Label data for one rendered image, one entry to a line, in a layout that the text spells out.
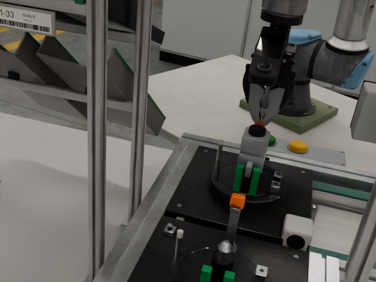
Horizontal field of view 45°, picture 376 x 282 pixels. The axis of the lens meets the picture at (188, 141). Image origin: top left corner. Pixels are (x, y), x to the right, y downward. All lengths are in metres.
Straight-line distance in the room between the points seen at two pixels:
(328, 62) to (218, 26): 2.78
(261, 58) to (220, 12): 3.28
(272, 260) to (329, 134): 0.73
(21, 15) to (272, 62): 0.38
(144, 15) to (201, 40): 3.43
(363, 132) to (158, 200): 0.37
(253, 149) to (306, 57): 0.61
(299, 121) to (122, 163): 0.54
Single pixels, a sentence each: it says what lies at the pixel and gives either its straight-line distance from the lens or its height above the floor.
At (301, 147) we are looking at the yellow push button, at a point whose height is 0.97.
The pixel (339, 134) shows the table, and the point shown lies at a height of 0.86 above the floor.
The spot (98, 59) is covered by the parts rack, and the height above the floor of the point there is 1.25.
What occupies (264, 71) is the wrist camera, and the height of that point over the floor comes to 1.20.
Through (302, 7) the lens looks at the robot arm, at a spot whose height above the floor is 1.29.
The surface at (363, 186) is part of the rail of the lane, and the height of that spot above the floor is 0.95.
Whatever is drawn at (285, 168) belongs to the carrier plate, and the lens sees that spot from 0.94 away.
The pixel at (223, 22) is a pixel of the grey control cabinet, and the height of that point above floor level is 0.48.
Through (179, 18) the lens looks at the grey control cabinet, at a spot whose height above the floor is 0.44.
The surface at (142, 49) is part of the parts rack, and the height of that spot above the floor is 1.21.
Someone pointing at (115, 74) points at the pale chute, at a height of 1.17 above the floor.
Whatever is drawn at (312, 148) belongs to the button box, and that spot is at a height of 0.96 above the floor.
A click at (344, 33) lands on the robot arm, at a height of 1.15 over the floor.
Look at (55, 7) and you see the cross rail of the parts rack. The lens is 0.59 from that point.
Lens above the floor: 1.44
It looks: 29 degrees down
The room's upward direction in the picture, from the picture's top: 6 degrees clockwise
